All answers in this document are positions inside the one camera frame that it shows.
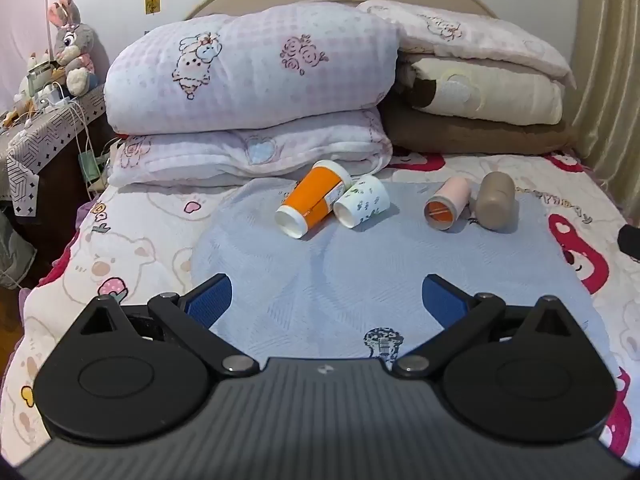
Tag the pink heart print folded quilt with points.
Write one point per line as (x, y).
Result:
(210, 152)

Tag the pink checked folded quilt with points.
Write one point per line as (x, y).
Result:
(250, 70)

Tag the yellow wall sticker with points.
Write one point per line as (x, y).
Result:
(152, 3)

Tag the cream folded blanket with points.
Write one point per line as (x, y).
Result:
(510, 95)

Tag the white patterned paper cup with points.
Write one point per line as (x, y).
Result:
(365, 200)

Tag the green face mask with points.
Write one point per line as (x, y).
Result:
(89, 166)

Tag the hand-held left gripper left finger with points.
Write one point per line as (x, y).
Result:
(210, 301)

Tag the grey plush rabbit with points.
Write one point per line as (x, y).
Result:
(72, 45)

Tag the beige curtain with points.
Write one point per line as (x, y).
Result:
(612, 70)

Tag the brown paper cup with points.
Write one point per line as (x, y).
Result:
(496, 200)

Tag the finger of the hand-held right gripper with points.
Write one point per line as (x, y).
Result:
(630, 242)

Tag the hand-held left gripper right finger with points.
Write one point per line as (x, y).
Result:
(442, 301)

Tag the brown folded blanket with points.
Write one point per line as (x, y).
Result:
(465, 135)

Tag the printed cartoon bed sheet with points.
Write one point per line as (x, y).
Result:
(135, 255)

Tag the pink cartoon pillow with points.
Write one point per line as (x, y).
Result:
(480, 35)

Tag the pink paper cup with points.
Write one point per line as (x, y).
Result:
(452, 195)

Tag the light blue cloth mat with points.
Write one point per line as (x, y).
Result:
(340, 270)

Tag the orange paper cup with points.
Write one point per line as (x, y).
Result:
(315, 195)

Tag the white duck toy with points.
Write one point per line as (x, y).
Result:
(37, 64)

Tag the white charger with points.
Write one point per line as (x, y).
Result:
(50, 96)

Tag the nightstand with patterned cloth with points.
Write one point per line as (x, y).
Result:
(40, 140)

